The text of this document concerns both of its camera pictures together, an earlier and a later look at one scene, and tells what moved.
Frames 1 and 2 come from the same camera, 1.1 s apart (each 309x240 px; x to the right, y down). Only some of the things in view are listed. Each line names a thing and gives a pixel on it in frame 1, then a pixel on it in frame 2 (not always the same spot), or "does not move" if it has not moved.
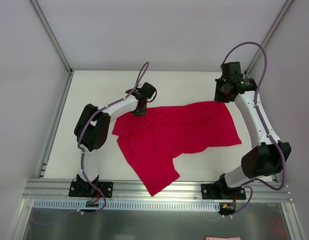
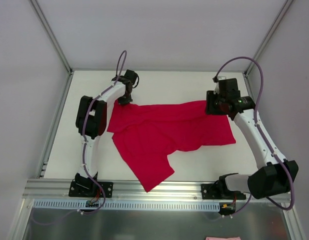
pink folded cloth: [218, 238] does not move
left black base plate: [84, 189] does not move
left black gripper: [140, 111] -> [125, 100]
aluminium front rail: [55, 190] does not move
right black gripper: [220, 97] -> [210, 103]
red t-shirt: [151, 141] does not move
